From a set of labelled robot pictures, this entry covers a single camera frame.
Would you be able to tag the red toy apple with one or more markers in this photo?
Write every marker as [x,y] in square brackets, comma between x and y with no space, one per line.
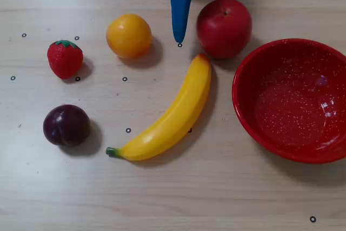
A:
[224,29]

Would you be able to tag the red toy strawberry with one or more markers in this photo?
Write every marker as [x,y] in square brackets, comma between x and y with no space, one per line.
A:
[65,59]

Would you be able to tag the yellow toy banana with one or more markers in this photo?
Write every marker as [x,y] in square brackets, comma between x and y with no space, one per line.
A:
[175,117]

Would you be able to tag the orange toy fruit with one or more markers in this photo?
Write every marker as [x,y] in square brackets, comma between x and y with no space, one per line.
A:
[129,36]

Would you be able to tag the red speckled bowl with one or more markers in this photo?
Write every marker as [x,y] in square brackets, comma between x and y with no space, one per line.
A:
[289,101]

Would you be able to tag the dark purple plum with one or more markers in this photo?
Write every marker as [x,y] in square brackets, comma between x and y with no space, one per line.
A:
[66,125]

